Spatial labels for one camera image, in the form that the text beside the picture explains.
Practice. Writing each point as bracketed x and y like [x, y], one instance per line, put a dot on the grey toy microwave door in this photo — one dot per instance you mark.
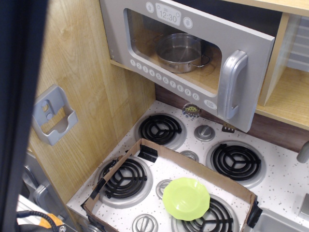
[213, 53]

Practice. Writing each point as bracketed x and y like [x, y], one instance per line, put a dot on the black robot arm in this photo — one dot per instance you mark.
[22, 24]

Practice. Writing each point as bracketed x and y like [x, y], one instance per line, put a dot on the steel pot in microwave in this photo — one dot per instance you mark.
[181, 53]

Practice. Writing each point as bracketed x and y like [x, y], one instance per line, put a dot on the back left black burner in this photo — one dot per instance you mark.
[160, 129]

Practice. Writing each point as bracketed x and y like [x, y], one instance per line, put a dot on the black burner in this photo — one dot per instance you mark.
[237, 162]
[216, 219]
[160, 129]
[130, 179]

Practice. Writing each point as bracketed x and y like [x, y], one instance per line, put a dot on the round hanging glass ornament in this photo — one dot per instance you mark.
[191, 111]

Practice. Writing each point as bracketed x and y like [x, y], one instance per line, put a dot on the grey middle small knob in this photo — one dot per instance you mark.
[190, 154]

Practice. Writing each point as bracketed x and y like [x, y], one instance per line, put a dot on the grey back stove knob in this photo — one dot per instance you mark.
[204, 133]

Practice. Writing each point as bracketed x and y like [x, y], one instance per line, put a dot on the grey stove knob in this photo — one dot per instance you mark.
[204, 133]
[145, 223]
[160, 187]

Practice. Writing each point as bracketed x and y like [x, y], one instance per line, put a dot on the front left black burner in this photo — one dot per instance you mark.
[130, 179]

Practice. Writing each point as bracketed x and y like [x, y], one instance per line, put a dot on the small hanging spatula charm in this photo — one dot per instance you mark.
[228, 128]

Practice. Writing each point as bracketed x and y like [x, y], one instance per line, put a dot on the grey centre stove knob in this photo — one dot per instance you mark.
[160, 187]

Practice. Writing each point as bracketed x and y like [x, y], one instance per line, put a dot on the lime green plastic plate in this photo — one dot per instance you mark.
[186, 199]

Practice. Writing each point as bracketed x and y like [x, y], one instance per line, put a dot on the back right black burner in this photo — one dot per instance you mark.
[237, 162]

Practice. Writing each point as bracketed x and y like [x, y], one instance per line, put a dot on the grey front stove knob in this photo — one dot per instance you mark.
[145, 223]

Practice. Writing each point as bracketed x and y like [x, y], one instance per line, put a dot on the front right black burner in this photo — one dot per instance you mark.
[216, 219]

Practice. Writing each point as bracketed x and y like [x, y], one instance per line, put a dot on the grey sink faucet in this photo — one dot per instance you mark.
[303, 155]

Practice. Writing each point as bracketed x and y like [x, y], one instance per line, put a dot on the steel toy sink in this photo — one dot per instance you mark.
[270, 221]

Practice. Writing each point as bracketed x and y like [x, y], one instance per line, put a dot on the brown cardboard frame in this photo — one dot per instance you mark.
[160, 163]

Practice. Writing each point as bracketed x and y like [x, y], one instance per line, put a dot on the grey wall phone holder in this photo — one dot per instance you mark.
[47, 106]

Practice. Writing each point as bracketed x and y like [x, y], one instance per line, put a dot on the grey fridge door handle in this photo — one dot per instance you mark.
[46, 199]

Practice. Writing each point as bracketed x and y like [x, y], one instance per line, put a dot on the orange and black cable device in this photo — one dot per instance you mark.
[35, 221]

